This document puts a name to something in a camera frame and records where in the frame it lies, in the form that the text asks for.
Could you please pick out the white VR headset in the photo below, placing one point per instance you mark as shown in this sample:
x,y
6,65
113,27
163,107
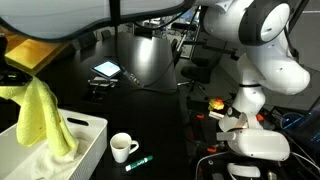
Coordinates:
x,y
260,145

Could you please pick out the tan wrist mount block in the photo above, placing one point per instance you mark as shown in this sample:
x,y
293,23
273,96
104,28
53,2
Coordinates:
x,y
30,53

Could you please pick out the white VR controller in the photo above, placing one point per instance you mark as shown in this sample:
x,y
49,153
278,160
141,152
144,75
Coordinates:
x,y
243,170

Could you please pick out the dark laptop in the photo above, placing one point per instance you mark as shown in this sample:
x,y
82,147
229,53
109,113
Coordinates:
x,y
310,133

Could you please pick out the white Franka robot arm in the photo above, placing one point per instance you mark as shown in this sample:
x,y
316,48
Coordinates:
x,y
283,66

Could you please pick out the white ceramic mug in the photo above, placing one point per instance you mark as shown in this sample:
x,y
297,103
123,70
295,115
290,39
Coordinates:
x,y
121,153

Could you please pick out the white papers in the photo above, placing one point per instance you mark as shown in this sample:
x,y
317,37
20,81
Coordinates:
x,y
103,80

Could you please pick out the white plastic storage box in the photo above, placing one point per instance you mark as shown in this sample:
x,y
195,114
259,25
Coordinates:
x,y
93,133

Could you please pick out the tablet with lit screen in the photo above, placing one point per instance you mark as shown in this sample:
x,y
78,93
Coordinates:
x,y
106,69

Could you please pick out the white towel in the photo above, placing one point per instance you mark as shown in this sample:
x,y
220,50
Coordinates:
x,y
56,163

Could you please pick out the teal white small box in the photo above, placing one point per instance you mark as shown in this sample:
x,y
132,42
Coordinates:
x,y
216,115

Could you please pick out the yellow-green microfibre cloth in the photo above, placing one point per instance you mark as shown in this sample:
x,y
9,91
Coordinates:
x,y
36,113

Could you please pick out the small orange plastic part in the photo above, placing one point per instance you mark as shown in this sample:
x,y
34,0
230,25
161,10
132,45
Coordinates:
x,y
260,117
200,116
211,150

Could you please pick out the black rolling office chair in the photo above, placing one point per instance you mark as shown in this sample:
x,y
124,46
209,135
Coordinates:
x,y
196,71

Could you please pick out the green white marker pen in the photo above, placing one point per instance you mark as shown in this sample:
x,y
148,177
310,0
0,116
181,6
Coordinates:
x,y
138,163

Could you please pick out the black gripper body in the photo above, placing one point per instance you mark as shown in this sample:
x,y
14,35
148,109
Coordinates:
x,y
13,78

